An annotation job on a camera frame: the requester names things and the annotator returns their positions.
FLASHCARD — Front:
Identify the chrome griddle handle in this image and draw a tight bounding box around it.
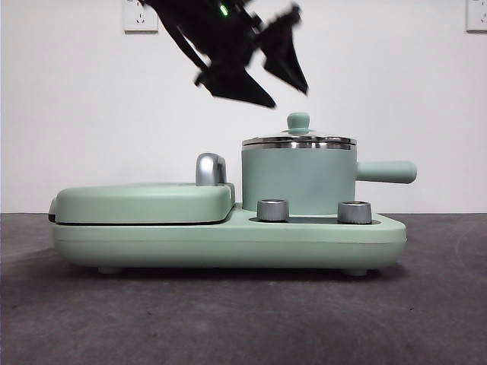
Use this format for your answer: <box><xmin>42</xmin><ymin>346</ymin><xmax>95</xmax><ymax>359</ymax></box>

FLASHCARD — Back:
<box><xmin>195</xmin><ymin>152</ymin><xmax>229</xmax><ymax>188</ymax></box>

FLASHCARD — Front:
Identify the mint green griddle cover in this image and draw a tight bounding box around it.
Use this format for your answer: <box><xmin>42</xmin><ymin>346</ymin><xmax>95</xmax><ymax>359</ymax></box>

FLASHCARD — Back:
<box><xmin>48</xmin><ymin>182</ymin><xmax>237</xmax><ymax>226</ymax></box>

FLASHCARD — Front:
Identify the glass lid with green knob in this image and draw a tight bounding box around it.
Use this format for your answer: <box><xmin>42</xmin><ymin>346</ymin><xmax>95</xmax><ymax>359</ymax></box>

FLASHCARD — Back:
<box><xmin>242</xmin><ymin>111</ymin><xmax>358</xmax><ymax>151</ymax></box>

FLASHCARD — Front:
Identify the mint green pot with handle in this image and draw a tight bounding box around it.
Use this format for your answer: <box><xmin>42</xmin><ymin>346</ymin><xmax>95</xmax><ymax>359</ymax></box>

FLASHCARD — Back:
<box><xmin>241</xmin><ymin>146</ymin><xmax>419</xmax><ymax>215</ymax></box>

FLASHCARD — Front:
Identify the white wall socket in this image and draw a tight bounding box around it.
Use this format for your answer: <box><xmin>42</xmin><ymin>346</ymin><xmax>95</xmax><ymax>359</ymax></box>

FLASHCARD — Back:
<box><xmin>123</xmin><ymin>0</ymin><xmax>159</xmax><ymax>34</ymax></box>
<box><xmin>465</xmin><ymin>0</ymin><xmax>487</xmax><ymax>34</ymax></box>

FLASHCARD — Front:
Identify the silver control knob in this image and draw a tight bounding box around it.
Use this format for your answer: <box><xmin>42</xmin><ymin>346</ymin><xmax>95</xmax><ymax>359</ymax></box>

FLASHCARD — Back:
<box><xmin>337</xmin><ymin>200</ymin><xmax>372</xmax><ymax>224</ymax></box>
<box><xmin>256</xmin><ymin>198</ymin><xmax>289</xmax><ymax>222</ymax></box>

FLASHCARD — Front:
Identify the mint green breakfast machine base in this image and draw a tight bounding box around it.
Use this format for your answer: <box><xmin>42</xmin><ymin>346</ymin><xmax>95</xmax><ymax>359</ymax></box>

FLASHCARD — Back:
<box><xmin>52</xmin><ymin>202</ymin><xmax>408</xmax><ymax>276</ymax></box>

